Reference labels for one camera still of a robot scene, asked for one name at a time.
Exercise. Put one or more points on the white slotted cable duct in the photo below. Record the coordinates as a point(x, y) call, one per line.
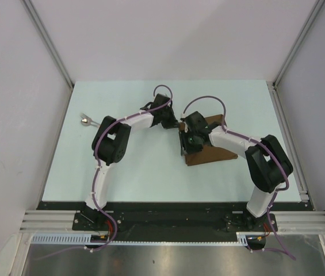
point(95, 240)

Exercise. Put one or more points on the silver metal spoon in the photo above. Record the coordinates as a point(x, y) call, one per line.
point(86, 122)

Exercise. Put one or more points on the aluminium frame post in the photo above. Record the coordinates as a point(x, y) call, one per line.
point(300, 39)
point(47, 41)

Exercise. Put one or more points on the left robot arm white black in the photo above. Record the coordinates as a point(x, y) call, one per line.
point(110, 145)

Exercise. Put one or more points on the silver metal fork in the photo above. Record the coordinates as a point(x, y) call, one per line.
point(85, 116)

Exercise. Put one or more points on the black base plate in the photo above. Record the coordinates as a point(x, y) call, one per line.
point(229, 216)

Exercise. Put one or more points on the aluminium frame post left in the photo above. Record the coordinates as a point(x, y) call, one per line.
point(47, 41)

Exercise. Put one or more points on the brown cloth napkin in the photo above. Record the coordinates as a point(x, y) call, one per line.
point(210, 154)

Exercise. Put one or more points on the aluminium frame rail front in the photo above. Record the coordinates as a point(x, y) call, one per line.
point(291, 222)

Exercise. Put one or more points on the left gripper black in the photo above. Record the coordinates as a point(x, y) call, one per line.
point(173, 122)

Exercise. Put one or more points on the aluminium frame post right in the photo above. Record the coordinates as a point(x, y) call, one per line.
point(300, 39)

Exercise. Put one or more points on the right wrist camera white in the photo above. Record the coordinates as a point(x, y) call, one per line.
point(183, 124)

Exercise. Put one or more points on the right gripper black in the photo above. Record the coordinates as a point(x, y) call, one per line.
point(185, 147)

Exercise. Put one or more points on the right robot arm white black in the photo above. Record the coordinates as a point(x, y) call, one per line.
point(267, 162)

